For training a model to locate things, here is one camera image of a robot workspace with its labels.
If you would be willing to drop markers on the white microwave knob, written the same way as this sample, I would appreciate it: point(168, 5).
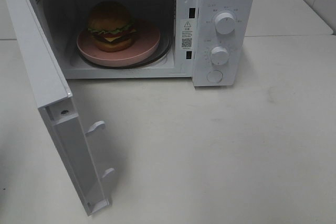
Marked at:
point(219, 56)
point(225, 22)

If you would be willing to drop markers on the pink round plate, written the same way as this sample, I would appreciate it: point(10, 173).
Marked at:
point(146, 30)

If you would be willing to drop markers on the round white door button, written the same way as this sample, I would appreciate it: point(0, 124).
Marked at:
point(214, 76)

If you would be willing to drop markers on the white microwave oven body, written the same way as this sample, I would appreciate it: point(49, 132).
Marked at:
point(68, 18)

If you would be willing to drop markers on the lower white microwave knob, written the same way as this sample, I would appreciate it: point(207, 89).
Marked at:
point(219, 56)

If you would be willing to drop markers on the white warning label sticker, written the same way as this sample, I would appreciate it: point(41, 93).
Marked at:
point(187, 33)

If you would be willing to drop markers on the toy burger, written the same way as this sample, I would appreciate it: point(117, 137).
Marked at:
point(111, 26)

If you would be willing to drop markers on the white microwave door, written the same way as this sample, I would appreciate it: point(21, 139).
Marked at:
point(55, 102)

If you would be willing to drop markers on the glass microwave turntable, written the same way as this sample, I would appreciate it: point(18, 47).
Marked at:
point(160, 56)

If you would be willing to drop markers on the upper white microwave knob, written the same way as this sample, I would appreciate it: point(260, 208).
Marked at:
point(225, 22)

